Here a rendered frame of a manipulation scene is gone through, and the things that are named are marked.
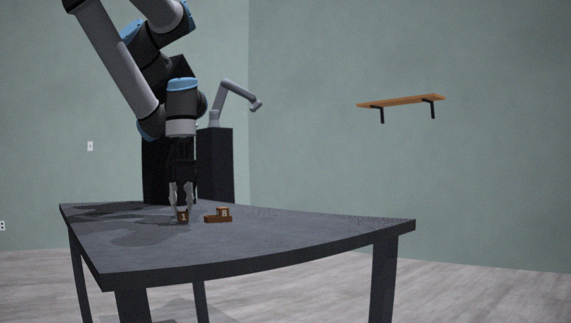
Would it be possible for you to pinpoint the brown wooden tray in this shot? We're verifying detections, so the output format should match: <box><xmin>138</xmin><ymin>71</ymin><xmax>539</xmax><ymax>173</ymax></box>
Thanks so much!
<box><xmin>203</xmin><ymin>215</ymin><xmax>232</xmax><ymax>223</ymax></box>

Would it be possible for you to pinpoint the orange number cube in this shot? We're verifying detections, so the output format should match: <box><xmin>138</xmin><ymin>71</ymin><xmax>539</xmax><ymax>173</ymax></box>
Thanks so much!
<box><xmin>177</xmin><ymin>211</ymin><xmax>189</xmax><ymax>222</ymax></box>
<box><xmin>216</xmin><ymin>207</ymin><xmax>229</xmax><ymax>217</ymax></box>

